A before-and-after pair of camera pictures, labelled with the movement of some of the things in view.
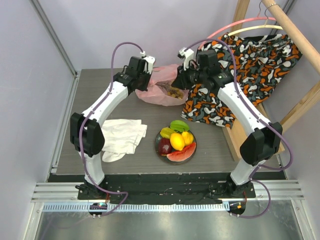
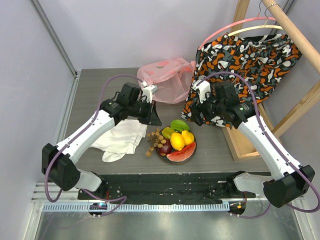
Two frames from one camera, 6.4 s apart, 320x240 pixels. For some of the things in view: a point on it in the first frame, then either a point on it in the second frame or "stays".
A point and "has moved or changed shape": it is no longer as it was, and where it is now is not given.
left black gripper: [144, 87] → [151, 117]
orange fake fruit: [177, 141] stays
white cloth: [120, 137] stays
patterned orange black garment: [253, 63] stays
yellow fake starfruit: [166, 132] stays
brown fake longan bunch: [174, 92] → [157, 140]
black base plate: [167, 189] stays
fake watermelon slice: [186, 153] stays
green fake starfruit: [179, 125] stays
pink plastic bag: [157, 94] has moved or changed shape
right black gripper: [180, 80] → [200, 113]
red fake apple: [165, 146] stays
